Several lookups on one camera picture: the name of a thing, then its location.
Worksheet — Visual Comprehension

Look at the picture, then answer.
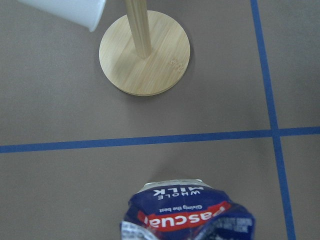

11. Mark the blue milk carton green cap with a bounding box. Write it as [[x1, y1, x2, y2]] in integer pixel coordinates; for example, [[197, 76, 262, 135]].
[[120, 179, 256, 240]]

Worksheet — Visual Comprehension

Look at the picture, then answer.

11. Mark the wooden cup tree stand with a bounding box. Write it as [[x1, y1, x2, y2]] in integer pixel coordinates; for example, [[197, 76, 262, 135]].
[[99, 0, 191, 96]]

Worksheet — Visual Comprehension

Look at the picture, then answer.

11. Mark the white plastic cup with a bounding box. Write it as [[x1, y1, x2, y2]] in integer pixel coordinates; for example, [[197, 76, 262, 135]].
[[20, 0, 107, 32]]

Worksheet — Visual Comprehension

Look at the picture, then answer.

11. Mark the brown paper table cover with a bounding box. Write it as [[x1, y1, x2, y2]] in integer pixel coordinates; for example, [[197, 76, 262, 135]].
[[0, 0, 320, 240]]

